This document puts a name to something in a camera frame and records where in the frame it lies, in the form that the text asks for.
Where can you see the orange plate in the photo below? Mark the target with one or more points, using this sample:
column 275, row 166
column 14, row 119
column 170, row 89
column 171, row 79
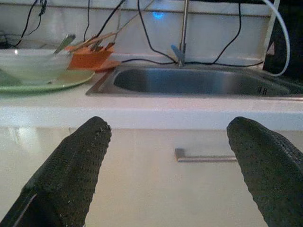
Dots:
column 111, row 64

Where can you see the stainless steel sink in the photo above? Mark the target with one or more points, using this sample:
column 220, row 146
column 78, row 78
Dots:
column 189, row 80

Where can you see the steel faucet with blue lever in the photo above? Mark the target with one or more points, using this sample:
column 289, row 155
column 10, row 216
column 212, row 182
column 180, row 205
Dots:
column 184, row 28

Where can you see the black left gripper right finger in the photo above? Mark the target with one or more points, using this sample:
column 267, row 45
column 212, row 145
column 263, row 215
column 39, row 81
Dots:
column 267, row 170

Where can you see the wooden chopstick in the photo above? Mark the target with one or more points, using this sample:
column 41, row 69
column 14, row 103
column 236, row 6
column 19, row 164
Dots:
column 109, row 45
column 104, row 36

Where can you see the orange bowl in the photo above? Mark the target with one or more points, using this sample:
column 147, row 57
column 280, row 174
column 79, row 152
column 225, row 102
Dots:
column 90, row 59

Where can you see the black water dispenser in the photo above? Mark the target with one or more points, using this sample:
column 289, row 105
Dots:
column 296, row 47

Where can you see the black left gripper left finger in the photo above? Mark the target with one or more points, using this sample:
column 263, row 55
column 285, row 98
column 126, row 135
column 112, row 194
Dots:
column 71, row 170

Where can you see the white bowl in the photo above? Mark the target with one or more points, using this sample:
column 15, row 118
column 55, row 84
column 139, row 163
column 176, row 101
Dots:
column 30, row 66

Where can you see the green plate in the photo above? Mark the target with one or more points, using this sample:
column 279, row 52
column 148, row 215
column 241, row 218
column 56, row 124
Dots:
column 71, row 79

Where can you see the white cabinet door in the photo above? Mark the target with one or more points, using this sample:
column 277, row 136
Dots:
column 154, row 189

